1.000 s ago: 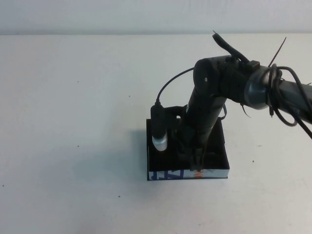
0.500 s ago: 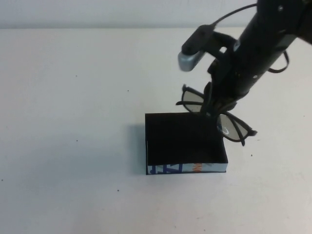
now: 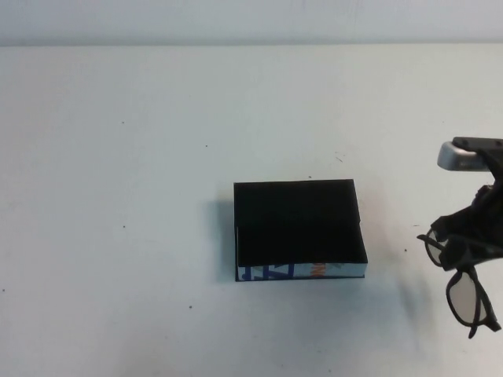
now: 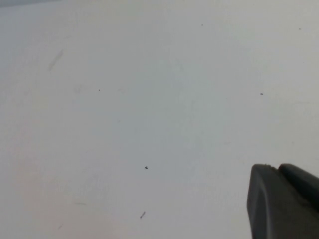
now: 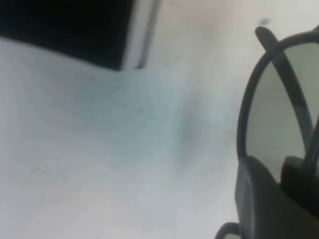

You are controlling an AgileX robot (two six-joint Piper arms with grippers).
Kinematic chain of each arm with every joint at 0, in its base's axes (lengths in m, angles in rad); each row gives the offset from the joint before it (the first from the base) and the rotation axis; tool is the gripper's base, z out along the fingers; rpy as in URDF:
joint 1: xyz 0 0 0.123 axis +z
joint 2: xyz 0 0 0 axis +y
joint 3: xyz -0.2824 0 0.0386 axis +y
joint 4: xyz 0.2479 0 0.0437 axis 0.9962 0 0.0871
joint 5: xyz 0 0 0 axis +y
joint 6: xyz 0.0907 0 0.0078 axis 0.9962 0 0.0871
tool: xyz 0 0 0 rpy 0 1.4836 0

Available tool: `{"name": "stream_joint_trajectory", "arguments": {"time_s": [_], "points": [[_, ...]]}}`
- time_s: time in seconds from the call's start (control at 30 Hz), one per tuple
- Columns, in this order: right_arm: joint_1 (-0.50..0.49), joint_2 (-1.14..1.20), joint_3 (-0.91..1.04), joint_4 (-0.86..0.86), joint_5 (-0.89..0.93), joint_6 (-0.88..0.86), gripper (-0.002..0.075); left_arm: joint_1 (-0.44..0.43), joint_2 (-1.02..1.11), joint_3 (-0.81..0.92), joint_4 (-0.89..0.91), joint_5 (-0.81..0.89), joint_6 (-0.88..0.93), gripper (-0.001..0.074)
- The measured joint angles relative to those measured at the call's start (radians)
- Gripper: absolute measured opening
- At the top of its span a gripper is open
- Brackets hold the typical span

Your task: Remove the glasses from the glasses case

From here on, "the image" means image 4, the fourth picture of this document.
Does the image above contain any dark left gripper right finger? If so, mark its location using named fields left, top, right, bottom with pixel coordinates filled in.
left=278, top=163, right=319, bottom=209

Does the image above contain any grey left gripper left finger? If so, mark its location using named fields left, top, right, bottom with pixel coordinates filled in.
left=246, top=163, right=319, bottom=239

